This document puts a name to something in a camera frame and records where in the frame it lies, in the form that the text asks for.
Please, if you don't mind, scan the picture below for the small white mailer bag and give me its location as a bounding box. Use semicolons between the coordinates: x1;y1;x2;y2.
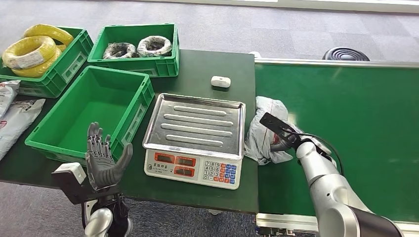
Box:
0;80;21;119

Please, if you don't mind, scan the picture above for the empty green plastic crate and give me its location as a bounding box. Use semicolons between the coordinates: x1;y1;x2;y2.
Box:
25;65;156;167

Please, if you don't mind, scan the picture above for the green crate with yellow coils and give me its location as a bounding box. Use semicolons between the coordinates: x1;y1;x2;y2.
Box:
0;27;94;99

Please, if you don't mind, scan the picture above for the large white mailer bag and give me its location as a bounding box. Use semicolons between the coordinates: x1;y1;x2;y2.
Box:
0;98;46;161

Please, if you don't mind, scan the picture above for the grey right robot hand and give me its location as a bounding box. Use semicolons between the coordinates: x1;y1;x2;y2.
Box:
270;133;298;153

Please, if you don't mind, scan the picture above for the black round ribbed base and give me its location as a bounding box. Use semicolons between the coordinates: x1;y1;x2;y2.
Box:
322;46;371;62

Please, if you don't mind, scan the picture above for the electronic scale with steel tray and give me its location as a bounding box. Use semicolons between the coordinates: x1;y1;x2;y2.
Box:
142;93;246;191

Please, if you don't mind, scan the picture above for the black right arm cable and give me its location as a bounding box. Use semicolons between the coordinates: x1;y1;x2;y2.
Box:
283;129;344;176

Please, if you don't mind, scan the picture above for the yellow wire coil with label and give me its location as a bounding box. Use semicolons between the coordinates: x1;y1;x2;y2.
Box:
1;35;57;70

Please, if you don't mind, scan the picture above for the green conveyor belt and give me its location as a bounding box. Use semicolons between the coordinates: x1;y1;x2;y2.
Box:
254;58;419;237

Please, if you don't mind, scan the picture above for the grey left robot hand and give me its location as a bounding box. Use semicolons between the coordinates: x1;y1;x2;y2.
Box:
85;121;134;192

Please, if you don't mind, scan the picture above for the green crate with black coils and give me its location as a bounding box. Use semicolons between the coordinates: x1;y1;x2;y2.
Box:
87;23;180;78

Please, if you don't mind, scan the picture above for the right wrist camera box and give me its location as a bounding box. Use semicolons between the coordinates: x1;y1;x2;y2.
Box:
259;112;295;138

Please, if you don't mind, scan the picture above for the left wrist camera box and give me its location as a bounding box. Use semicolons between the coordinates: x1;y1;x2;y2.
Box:
51;162;99;206

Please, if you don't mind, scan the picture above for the wrapped black wire coil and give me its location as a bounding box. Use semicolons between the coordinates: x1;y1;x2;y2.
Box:
137;35;173;58
102;42;137;60

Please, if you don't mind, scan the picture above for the small white device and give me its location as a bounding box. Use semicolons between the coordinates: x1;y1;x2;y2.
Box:
210;76;231;88

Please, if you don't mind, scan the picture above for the grey package with red print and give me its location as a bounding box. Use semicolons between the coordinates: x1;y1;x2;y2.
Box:
244;95;303;165

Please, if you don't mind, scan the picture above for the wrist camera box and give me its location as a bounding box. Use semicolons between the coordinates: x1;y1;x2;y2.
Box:
51;162;99;206
259;112;295;138

